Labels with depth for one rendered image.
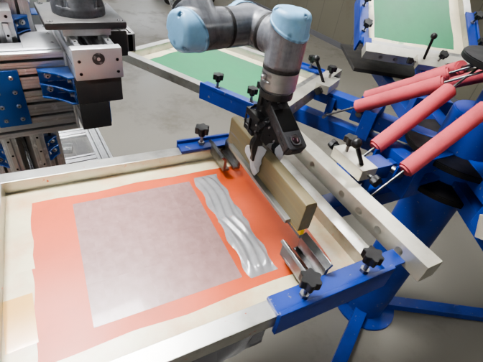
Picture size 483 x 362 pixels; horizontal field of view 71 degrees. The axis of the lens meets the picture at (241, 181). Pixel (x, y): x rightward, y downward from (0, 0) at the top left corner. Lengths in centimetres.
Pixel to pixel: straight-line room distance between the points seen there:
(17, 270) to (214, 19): 62
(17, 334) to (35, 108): 75
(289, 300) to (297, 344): 112
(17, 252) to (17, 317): 15
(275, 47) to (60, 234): 61
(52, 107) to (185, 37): 73
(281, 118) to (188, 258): 37
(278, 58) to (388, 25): 140
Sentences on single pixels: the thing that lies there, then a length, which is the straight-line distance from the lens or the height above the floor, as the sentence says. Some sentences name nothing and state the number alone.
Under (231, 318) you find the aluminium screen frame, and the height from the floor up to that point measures 99.
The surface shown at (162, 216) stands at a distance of 87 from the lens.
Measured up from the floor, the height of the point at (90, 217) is 95.
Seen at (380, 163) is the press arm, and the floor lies 104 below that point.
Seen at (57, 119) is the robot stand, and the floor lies 94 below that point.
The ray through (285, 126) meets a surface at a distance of 70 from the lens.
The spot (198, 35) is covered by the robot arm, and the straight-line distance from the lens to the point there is 64.
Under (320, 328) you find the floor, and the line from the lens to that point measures 189.
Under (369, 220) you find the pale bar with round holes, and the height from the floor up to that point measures 102.
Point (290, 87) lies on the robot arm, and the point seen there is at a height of 131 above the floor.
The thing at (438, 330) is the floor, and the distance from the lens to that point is 220.
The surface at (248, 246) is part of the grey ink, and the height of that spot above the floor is 96.
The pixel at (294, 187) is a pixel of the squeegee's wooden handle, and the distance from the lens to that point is 71.
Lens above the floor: 157
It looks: 38 degrees down
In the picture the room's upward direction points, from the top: 10 degrees clockwise
